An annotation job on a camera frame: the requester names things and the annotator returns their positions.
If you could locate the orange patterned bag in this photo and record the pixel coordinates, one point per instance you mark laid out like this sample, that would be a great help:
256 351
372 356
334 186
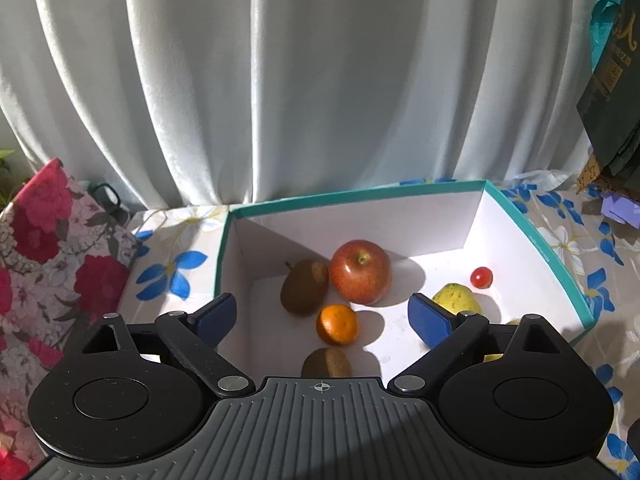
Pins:
590 172

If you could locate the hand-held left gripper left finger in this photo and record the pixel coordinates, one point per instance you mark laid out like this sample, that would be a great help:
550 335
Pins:
217 317

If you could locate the dark green paper bag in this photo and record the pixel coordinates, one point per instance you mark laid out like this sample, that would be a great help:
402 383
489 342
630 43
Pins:
612 100

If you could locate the green plant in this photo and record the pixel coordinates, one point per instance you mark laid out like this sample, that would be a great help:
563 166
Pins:
6 160

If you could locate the small brown kiwi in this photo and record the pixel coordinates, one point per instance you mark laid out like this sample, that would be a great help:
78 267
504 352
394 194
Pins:
325 364

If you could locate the teal plastic bag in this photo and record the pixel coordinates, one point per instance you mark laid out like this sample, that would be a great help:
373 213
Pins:
602 15

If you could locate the red floral cushion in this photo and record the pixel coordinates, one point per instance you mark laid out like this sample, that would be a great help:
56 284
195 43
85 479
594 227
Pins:
50 240

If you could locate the orange tangerine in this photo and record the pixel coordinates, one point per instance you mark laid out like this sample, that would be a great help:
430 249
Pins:
337 325

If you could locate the brown pear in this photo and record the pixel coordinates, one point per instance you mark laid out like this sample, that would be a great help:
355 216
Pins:
302 290

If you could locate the purple box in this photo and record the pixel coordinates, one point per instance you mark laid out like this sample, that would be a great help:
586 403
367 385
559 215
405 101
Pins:
617 207

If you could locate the teal cardboard box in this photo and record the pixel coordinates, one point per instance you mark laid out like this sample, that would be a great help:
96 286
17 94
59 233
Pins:
440 225

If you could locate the yellow-green pear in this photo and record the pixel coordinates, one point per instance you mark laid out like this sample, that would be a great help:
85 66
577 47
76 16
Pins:
457 297

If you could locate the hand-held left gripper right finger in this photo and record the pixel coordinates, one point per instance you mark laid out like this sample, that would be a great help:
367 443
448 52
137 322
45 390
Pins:
427 317

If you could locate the red cherry tomato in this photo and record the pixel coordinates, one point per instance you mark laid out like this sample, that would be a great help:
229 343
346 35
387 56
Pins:
481 277

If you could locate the red apple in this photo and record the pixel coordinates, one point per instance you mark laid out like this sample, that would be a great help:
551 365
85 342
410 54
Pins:
360 275

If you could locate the white curtain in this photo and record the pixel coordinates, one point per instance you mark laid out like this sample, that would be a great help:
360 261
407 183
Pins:
300 70

